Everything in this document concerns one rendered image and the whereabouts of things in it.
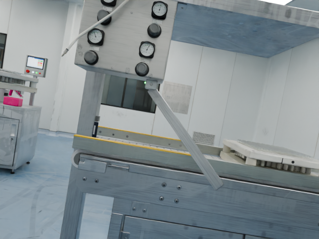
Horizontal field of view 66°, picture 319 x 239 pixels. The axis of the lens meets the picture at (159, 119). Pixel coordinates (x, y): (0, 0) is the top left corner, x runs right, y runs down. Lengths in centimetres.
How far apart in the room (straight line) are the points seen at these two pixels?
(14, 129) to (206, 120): 423
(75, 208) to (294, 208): 74
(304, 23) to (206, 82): 535
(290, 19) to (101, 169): 60
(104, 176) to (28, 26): 569
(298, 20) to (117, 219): 70
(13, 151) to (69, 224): 217
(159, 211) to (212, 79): 546
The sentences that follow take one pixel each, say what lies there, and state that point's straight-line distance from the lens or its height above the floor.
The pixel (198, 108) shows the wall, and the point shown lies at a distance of 594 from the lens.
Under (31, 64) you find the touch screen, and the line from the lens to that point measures 346.
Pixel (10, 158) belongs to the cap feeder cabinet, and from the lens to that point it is 318.
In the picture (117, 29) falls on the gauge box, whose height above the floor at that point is 120.
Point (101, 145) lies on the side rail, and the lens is 64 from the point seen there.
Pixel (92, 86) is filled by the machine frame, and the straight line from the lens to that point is 94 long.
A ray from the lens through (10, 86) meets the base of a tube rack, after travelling 121.
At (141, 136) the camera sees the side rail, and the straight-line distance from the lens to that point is 90.
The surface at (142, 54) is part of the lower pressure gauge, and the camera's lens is 59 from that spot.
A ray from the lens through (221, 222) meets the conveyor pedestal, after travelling 77.
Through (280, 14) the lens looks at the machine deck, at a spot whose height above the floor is 130.
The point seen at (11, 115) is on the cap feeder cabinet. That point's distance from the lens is 311.
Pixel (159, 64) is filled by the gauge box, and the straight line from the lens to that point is 60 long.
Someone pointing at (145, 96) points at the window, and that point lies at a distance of 570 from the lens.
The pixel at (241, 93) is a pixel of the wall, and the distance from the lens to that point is 635.
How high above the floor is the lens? 103
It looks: 3 degrees down
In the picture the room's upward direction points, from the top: 10 degrees clockwise
